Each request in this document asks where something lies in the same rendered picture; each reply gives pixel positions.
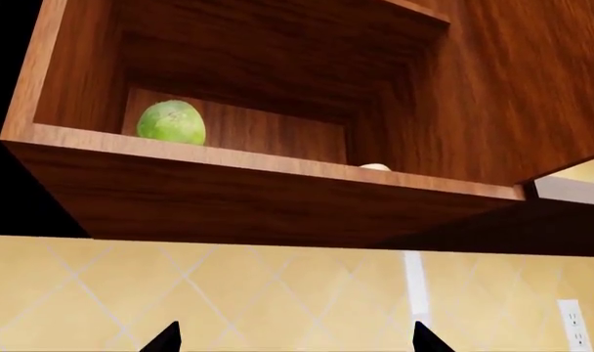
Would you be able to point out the brown wooden cabinet door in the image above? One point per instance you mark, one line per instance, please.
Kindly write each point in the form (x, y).
(521, 91)

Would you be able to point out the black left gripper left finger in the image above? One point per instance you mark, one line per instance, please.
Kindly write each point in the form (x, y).
(168, 340)

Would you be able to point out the white wall power outlet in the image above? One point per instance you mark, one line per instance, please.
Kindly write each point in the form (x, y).
(574, 324)

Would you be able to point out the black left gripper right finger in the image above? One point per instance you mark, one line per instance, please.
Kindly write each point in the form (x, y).
(428, 340)

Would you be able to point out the round green fruit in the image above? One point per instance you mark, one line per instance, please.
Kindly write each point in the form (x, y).
(171, 124)

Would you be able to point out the brown wooden wall cabinet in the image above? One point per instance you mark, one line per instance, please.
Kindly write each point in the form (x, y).
(180, 183)

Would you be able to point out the small pale round vegetable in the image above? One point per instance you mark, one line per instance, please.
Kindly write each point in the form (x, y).
(374, 167)

